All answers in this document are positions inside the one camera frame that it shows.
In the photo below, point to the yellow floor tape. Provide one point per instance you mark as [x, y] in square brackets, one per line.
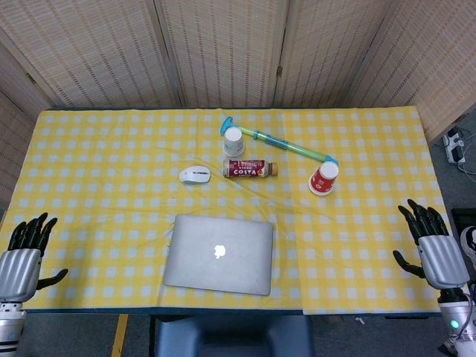
[119, 334]

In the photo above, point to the red paper cup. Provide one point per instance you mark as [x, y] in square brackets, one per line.
[323, 180]

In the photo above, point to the white paper cup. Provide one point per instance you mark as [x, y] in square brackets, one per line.
[234, 143]

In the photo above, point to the black white sneaker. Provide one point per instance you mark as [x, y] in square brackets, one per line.
[469, 241]

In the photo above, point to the silver laptop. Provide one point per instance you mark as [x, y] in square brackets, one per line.
[219, 267]

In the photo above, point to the Costa coffee bottle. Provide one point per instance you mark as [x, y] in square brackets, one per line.
[245, 169]

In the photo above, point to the white computer mouse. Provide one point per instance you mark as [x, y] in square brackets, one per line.
[194, 175]

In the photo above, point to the woven folding screen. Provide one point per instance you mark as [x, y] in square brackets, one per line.
[230, 52]

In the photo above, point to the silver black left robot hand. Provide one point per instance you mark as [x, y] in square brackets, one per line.
[18, 273]

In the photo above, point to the yellow checkered tablecloth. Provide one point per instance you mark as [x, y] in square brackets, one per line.
[93, 167]

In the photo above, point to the black box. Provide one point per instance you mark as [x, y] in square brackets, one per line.
[463, 217]

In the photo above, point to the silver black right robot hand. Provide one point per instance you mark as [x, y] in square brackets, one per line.
[442, 260]

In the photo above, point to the green blue water squirter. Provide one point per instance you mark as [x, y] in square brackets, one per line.
[282, 144]

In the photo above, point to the white power strip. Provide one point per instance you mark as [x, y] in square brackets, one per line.
[453, 147]

